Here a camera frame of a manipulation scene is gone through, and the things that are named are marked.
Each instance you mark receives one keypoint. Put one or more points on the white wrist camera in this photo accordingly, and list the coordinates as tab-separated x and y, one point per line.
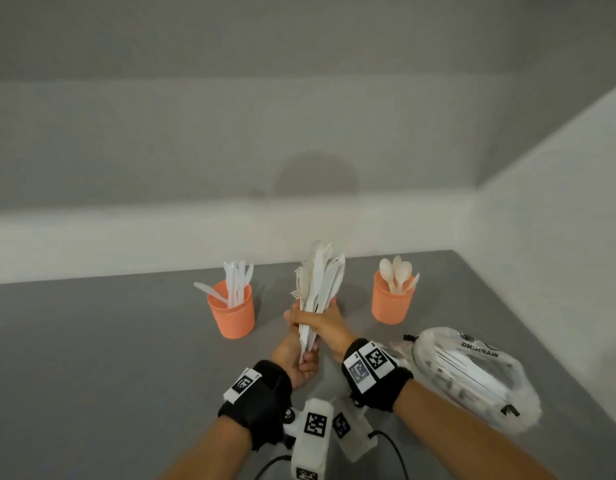
358	439

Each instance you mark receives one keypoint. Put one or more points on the clear plastic zip bag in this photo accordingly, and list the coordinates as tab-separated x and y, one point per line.
523	399

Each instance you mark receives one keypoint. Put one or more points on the white plastic knife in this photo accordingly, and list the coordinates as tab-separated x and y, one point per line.
208	290
248	272

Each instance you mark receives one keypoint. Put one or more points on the bunch of white plastic cutlery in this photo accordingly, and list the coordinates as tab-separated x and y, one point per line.
318	274

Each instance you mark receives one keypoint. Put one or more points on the bunch of white plastic spoons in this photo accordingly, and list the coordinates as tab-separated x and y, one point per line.
403	272

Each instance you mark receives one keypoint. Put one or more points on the bunch of white plastic knives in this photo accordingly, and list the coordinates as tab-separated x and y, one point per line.
231	284

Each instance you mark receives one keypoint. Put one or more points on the person's left hand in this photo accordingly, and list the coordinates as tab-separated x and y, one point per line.
293	364

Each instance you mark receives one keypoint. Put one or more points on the white plastic fork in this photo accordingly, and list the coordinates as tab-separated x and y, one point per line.
295	294

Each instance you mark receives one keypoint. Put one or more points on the person's right forearm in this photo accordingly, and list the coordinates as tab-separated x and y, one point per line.
463	434

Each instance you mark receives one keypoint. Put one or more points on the person's right hand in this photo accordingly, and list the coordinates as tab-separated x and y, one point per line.
333	329

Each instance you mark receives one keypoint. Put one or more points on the person's left forearm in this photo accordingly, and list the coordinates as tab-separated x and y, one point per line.
213	454

